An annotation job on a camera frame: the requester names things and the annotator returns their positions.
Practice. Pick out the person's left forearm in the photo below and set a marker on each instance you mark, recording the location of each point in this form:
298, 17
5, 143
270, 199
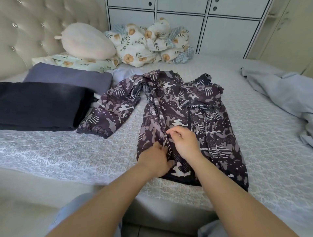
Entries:
98, 210

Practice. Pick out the white wardrobe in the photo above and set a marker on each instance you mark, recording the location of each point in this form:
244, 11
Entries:
225, 29

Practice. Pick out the floral bunched quilt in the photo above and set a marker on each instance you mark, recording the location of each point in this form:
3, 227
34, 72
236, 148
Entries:
185, 51

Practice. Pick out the grey printed t-shirt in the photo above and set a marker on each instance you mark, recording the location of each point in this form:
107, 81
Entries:
68, 78

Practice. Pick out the person's right forearm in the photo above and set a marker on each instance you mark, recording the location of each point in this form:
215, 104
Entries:
239, 205

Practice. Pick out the pink plush pillow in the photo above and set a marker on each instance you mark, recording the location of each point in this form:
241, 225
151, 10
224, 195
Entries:
85, 41

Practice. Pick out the bed with grey patterned sheet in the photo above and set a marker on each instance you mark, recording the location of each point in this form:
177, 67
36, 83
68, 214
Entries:
274, 132

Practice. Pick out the person's right hand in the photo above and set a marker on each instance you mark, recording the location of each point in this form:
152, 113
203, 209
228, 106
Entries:
186, 142

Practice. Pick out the dark purple patterned garment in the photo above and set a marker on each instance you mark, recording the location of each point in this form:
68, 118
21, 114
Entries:
195, 112

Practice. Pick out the beige tufted headboard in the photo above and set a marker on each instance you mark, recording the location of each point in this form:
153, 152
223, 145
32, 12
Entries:
39, 29

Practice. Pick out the white door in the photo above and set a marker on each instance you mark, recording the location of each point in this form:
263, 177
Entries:
288, 34

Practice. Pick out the light lavender sunscreen jacket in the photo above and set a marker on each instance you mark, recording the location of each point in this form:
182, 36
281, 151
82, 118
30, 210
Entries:
124, 73

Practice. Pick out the floral pillow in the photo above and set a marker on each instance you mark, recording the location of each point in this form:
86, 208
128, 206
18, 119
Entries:
78, 62

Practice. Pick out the person's left hand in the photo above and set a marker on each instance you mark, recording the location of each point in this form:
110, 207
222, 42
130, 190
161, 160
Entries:
154, 160

